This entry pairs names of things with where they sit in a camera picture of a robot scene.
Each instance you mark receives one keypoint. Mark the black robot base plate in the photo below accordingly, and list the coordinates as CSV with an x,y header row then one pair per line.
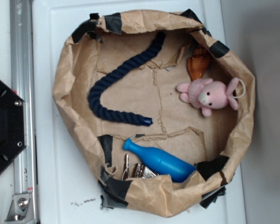
x,y
12,130

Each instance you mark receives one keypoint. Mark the aluminium extrusion rail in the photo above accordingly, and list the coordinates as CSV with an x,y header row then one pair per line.
x,y
22,75

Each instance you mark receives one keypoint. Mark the pink plush animal toy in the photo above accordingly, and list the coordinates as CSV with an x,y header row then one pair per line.
x,y
207,94

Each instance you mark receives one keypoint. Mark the metal corner bracket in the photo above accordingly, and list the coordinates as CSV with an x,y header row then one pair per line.
x,y
21,210

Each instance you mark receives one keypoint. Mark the orange conch seashell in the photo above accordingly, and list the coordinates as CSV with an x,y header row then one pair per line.
x,y
198,63

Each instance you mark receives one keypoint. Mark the brown paper bag bin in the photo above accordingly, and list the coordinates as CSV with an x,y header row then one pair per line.
x,y
215,145

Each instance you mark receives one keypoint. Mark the blue plastic bottle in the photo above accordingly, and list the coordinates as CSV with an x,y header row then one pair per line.
x,y
161,161

